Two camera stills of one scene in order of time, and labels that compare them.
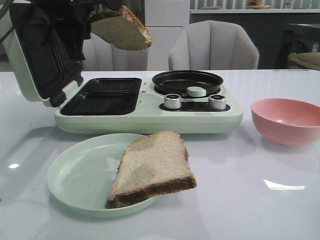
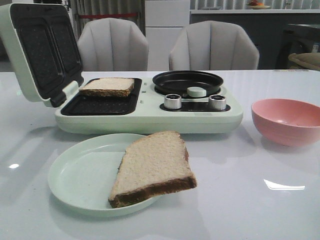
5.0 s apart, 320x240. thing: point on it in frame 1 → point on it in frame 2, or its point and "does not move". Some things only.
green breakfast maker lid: [44, 72] does not move
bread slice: [153, 165] does not move
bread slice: [120, 28] → [113, 87]
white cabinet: [164, 20] does not move
